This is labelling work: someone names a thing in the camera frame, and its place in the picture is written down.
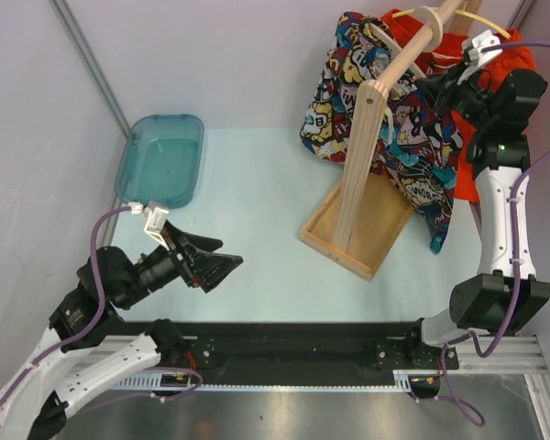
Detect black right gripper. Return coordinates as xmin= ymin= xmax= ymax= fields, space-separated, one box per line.
xmin=413 ymin=59 xmax=498 ymax=130

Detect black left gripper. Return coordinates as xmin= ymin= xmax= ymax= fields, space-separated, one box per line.
xmin=116 ymin=219 xmax=244 ymax=308

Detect orange shorts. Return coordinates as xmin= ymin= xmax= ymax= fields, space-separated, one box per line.
xmin=381 ymin=9 xmax=536 ymax=203

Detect colourful comic print shorts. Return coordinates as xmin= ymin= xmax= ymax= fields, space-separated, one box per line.
xmin=299 ymin=9 xmax=464 ymax=254

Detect yellow round hanger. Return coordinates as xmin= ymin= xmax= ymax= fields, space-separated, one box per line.
xmin=392 ymin=7 xmax=512 ymax=39

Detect beige wooden hanger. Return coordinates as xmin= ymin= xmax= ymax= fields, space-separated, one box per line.
xmin=366 ymin=5 xmax=443 ymax=111

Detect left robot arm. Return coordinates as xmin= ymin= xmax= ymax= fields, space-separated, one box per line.
xmin=0 ymin=226 xmax=243 ymax=439

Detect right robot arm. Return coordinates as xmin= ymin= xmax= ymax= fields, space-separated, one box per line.
xmin=404 ymin=69 xmax=550 ymax=368

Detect teal plastic basket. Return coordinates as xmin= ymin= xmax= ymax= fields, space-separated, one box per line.
xmin=114 ymin=114 xmax=204 ymax=209

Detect wooden clothes rack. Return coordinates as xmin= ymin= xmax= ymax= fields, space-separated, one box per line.
xmin=299 ymin=1 xmax=481 ymax=281

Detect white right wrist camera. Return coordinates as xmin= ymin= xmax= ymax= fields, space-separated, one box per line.
xmin=456 ymin=30 xmax=502 ymax=85

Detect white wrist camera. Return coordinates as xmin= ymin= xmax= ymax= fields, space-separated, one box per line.
xmin=456 ymin=30 xmax=502 ymax=85
xmin=127 ymin=201 xmax=170 ymax=249

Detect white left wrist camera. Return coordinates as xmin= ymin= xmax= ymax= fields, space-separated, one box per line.
xmin=127 ymin=201 xmax=170 ymax=249

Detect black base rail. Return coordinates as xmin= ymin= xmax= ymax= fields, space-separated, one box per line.
xmin=98 ymin=320 xmax=459 ymax=399

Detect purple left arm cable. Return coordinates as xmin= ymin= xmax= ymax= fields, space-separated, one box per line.
xmin=0 ymin=205 xmax=205 ymax=413

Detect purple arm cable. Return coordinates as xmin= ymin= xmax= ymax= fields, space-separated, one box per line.
xmin=0 ymin=205 xmax=205 ymax=413
xmin=434 ymin=40 xmax=550 ymax=425

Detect white slotted cable duct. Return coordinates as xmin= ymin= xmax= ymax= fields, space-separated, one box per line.
xmin=111 ymin=370 xmax=442 ymax=395

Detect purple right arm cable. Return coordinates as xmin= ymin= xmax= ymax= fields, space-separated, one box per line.
xmin=434 ymin=40 xmax=550 ymax=425

